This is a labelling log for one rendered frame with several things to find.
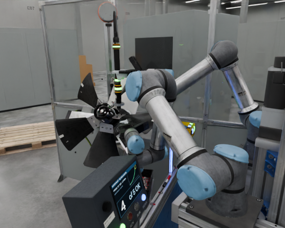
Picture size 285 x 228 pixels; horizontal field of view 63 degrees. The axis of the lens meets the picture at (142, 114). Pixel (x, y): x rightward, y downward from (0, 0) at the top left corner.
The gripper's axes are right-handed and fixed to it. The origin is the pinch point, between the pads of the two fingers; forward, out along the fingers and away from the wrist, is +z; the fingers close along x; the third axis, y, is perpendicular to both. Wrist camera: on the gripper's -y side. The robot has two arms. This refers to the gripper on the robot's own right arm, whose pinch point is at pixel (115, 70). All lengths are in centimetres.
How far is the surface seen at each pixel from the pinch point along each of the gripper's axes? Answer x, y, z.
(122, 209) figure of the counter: -79, 31, -31
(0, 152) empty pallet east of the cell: 129, 142, 240
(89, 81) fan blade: 14.2, 9.4, 24.7
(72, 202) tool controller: -88, 25, -20
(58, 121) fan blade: -5, 34, 40
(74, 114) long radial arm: 16, 34, 39
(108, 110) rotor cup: -3.9, 23.8, 3.6
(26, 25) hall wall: 935, -112, 818
